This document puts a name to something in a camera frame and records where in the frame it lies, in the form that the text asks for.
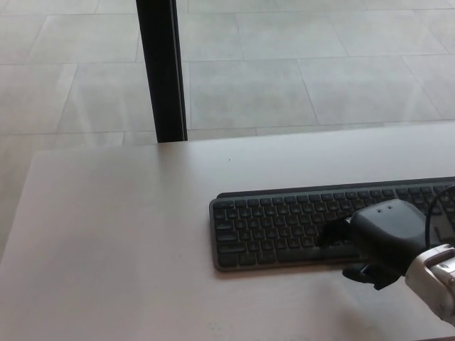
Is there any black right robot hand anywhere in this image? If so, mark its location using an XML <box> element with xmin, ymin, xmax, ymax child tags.
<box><xmin>316</xmin><ymin>200</ymin><xmax>429</xmax><ymax>291</ymax></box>

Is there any black wireless keyboard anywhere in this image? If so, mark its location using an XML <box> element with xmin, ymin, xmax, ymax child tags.
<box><xmin>208</xmin><ymin>175</ymin><xmax>455</xmax><ymax>274</ymax></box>

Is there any black vertical frame post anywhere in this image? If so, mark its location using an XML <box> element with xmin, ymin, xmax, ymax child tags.
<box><xmin>135</xmin><ymin>0</ymin><xmax>188</xmax><ymax>144</ymax></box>

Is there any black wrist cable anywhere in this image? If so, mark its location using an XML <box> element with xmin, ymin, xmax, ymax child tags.
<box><xmin>422</xmin><ymin>184</ymin><xmax>455</xmax><ymax>250</ymax></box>

